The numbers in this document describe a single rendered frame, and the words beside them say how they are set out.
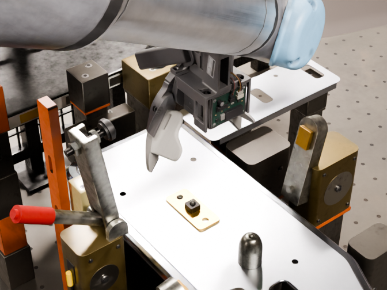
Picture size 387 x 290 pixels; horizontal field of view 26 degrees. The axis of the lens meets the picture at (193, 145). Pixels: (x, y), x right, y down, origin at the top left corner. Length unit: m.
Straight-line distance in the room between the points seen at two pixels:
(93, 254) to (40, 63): 0.49
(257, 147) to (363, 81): 0.73
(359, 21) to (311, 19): 2.91
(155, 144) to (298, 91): 0.45
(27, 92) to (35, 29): 0.92
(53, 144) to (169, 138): 0.16
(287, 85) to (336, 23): 2.21
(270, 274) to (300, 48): 0.42
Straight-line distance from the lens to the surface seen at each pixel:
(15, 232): 1.45
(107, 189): 1.04
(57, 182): 1.14
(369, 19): 3.71
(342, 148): 1.26
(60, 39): 0.51
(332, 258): 1.15
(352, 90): 2.00
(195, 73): 1.02
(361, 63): 2.10
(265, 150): 1.34
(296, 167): 1.22
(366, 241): 1.19
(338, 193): 1.28
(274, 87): 1.45
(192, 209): 1.19
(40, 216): 1.02
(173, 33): 0.62
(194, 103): 1.01
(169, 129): 1.05
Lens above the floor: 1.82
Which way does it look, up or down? 39 degrees down
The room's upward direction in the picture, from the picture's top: straight up
